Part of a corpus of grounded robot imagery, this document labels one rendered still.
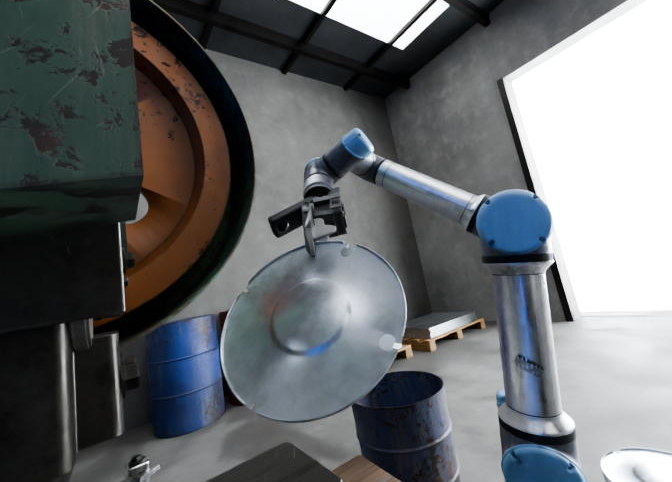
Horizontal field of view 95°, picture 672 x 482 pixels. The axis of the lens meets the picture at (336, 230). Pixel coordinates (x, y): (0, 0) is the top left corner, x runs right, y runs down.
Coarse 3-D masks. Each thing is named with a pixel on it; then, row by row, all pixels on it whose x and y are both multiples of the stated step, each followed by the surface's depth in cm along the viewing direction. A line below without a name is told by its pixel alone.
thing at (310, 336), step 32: (288, 256) 57; (320, 256) 55; (352, 256) 53; (288, 288) 52; (320, 288) 49; (352, 288) 48; (384, 288) 46; (256, 320) 49; (288, 320) 46; (320, 320) 45; (352, 320) 44; (384, 320) 43; (224, 352) 46; (256, 352) 45; (288, 352) 43; (320, 352) 42; (352, 352) 41; (384, 352) 40; (256, 384) 41; (288, 384) 40; (320, 384) 39; (352, 384) 38; (288, 416) 37; (320, 416) 36
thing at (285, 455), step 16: (272, 448) 42; (288, 448) 41; (240, 464) 39; (256, 464) 38; (272, 464) 38; (288, 464) 37; (304, 464) 37; (320, 464) 36; (208, 480) 37; (224, 480) 36; (240, 480) 36; (256, 480) 35; (272, 480) 35; (288, 480) 34; (304, 480) 34; (320, 480) 33; (336, 480) 33
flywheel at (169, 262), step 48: (144, 48) 71; (144, 96) 71; (192, 96) 74; (144, 144) 69; (192, 144) 75; (144, 192) 67; (192, 192) 72; (144, 240) 65; (192, 240) 67; (144, 288) 60
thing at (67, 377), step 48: (0, 336) 21; (48, 336) 22; (96, 336) 26; (0, 384) 20; (48, 384) 21; (96, 384) 24; (0, 432) 20; (48, 432) 21; (96, 432) 24; (0, 480) 19; (48, 480) 20
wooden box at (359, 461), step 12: (360, 456) 112; (336, 468) 107; (348, 468) 106; (360, 468) 105; (372, 468) 104; (348, 480) 100; (360, 480) 99; (372, 480) 98; (384, 480) 96; (396, 480) 96
